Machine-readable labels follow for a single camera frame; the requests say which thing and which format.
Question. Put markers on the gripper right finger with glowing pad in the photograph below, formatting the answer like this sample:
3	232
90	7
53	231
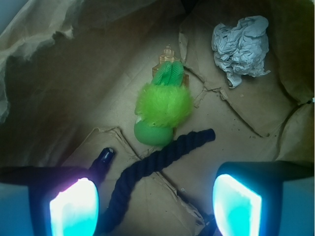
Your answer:
273	198

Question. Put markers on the brown paper bag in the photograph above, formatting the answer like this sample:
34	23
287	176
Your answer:
70	72

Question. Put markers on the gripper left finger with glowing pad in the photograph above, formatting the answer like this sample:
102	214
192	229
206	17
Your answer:
47	201

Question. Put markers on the dark blue marker pen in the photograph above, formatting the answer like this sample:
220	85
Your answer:
101	165

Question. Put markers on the green fuzzy toy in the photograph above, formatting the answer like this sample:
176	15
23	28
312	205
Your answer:
162	105

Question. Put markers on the small clear amber bottle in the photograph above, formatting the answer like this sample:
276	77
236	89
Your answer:
165	59

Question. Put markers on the crumpled white paper ball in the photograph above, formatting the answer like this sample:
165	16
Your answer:
241	50

